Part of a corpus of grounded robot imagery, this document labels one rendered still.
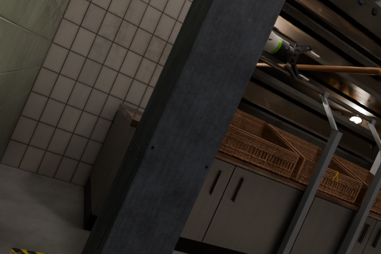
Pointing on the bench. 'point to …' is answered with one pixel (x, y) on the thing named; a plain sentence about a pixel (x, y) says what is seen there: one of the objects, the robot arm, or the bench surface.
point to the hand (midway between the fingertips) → (310, 67)
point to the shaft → (331, 68)
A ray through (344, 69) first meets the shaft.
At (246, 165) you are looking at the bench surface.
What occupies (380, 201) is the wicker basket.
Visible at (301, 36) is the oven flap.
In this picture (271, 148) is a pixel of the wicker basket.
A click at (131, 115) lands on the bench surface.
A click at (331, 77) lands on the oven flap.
